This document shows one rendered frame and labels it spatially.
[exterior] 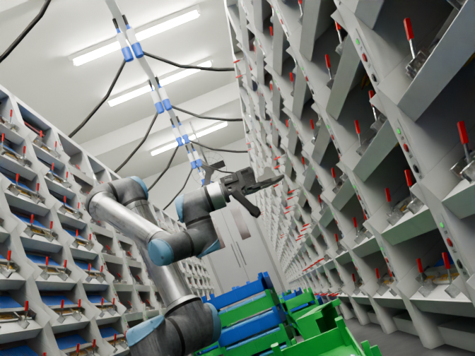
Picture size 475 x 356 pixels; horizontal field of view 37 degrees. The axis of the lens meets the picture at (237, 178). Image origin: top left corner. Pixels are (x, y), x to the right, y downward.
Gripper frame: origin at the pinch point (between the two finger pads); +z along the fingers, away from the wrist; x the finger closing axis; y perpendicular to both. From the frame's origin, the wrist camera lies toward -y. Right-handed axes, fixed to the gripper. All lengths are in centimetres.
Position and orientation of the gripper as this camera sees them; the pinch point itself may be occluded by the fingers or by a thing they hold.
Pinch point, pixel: (281, 178)
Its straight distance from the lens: 238.2
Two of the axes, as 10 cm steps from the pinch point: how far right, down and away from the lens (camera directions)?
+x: 0.5, 1.6, 9.9
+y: -3.4, -9.2, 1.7
